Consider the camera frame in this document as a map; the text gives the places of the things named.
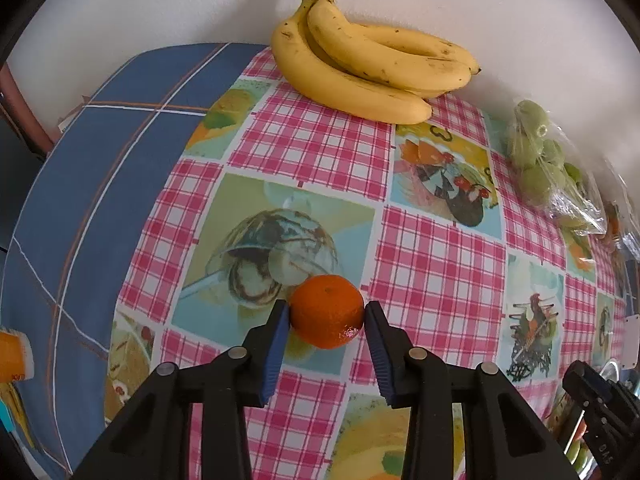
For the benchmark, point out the pile of green jujubes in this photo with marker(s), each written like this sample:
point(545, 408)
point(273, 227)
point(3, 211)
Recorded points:
point(535, 180)

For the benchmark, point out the blue plaid cloth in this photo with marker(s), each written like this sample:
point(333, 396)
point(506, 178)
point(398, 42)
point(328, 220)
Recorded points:
point(100, 185)

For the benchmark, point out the clear plastic clamshell box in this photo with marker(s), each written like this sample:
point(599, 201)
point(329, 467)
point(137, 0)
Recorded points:
point(612, 225)

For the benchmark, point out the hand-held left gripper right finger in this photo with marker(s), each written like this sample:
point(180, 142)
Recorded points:
point(382, 365)

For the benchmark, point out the white plastic device box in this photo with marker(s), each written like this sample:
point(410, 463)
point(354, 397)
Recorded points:
point(633, 340)

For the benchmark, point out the bunch of yellow bananas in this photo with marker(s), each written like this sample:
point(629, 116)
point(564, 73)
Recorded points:
point(350, 85)

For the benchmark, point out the reddish wooden rail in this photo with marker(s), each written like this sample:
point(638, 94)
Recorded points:
point(25, 110)

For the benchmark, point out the large steel bowl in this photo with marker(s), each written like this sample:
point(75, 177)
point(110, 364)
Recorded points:
point(611, 371)

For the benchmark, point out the orange and white cup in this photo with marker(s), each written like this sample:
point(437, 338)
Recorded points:
point(10, 355)

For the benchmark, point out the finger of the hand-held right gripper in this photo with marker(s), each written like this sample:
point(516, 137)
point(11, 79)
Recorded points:
point(582, 382)

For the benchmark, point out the orange tangerine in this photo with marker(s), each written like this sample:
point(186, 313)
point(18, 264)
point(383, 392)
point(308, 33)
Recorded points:
point(325, 310)

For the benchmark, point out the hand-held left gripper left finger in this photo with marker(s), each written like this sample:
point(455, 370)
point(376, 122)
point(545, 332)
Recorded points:
point(275, 355)

